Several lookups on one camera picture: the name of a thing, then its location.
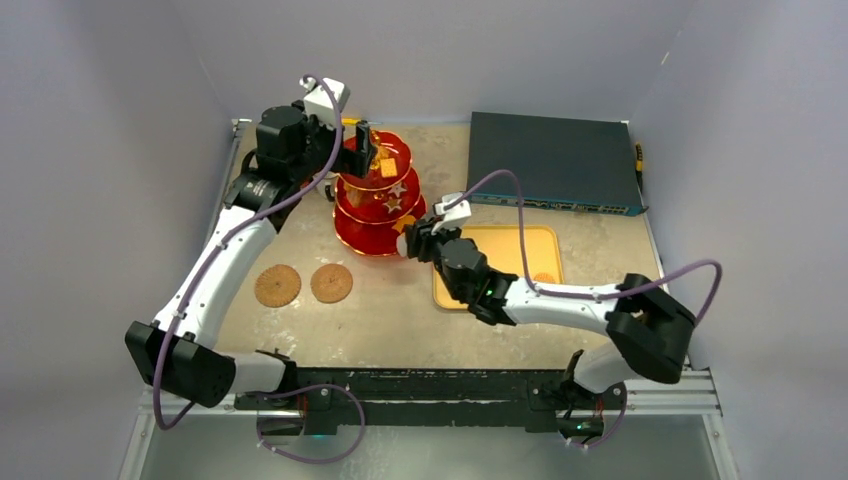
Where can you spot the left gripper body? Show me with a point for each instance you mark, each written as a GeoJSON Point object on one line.
{"type": "Point", "coordinates": [320, 142]}

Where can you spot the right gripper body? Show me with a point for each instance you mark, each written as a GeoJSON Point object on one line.
{"type": "Point", "coordinates": [423, 239]}

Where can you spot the orange fish-shaped cake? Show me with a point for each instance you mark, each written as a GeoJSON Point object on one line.
{"type": "Point", "coordinates": [402, 223]}

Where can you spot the chocolate star cookie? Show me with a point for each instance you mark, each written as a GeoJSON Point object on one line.
{"type": "Point", "coordinates": [393, 204]}

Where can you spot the white-iced star cookie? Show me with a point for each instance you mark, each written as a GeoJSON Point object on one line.
{"type": "Point", "coordinates": [397, 191]}

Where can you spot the red three-tier cake stand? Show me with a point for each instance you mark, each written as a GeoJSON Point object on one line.
{"type": "Point", "coordinates": [360, 219]}

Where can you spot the yellow serving tray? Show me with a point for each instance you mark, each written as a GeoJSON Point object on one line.
{"type": "Point", "coordinates": [501, 245]}

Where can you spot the round biscuit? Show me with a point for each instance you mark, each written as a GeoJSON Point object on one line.
{"type": "Point", "coordinates": [544, 277]}

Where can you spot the metal white-tipped tongs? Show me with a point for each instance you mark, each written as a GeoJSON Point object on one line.
{"type": "Point", "coordinates": [402, 246]}

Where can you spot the white enamel mug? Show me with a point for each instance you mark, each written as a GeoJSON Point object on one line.
{"type": "Point", "coordinates": [329, 188]}

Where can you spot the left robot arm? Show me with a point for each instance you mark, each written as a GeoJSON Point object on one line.
{"type": "Point", "coordinates": [175, 352]}

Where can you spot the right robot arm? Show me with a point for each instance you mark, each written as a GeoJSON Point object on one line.
{"type": "Point", "coordinates": [648, 331]}

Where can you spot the yellow black tool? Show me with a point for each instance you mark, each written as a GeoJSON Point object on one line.
{"type": "Point", "coordinates": [639, 157]}

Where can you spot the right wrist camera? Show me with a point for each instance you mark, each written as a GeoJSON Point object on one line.
{"type": "Point", "coordinates": [450, 212]}

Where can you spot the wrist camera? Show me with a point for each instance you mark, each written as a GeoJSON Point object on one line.
{"type": "Point", "coordinates": [450, 212]}
{"type": "Point", "coordinates": [325, 100]}

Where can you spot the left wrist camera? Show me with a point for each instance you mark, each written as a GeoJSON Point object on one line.
{"type": "Point", "coordinates": [325, 100]}

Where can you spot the black base frame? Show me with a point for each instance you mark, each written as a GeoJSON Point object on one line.
{"type": "Point", "coordinates": [537, 401]}

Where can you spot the dark network switch box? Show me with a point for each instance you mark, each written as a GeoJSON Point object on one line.
{"type": "Point", "coordinates": [561, 164]}

